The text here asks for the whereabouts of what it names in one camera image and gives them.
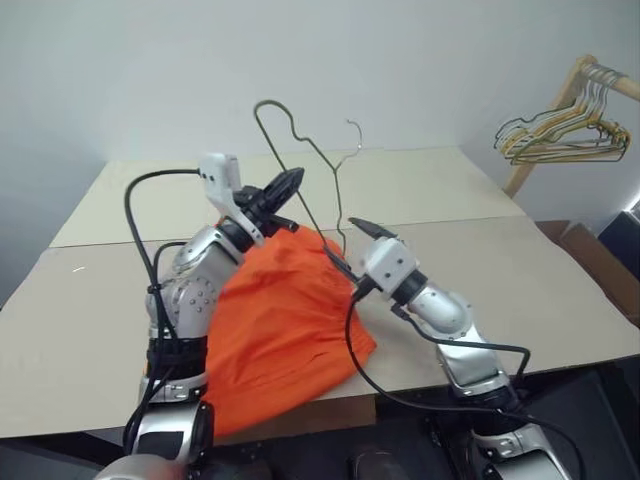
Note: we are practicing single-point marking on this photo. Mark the wooden clothes rack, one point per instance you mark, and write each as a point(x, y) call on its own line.
point(535, 165)

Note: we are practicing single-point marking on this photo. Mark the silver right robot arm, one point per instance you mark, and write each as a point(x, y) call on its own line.
point(450, 312)

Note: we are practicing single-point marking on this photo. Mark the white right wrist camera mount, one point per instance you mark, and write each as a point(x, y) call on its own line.
point(392, 262)

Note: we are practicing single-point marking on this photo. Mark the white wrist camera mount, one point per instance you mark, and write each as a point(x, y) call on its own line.
point(220, 182)
point(392, 262)

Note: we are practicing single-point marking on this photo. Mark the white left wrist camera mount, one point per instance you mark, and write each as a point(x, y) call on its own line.
point(220, 182)

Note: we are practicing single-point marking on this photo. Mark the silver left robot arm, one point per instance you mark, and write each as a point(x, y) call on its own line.
point(192, 300)

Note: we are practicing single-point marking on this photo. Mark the orange shorts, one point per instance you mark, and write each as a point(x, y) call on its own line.
point(290, 330)

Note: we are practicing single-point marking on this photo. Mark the brown cardboard box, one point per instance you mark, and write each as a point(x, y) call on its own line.
point(595, 265)

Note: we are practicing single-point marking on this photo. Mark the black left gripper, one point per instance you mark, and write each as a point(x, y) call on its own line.
point(255, 205)

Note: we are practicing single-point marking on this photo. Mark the black box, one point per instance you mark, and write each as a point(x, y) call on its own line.
point(620, 235)

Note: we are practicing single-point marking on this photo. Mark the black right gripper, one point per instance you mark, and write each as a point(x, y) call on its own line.
point(357, 275)

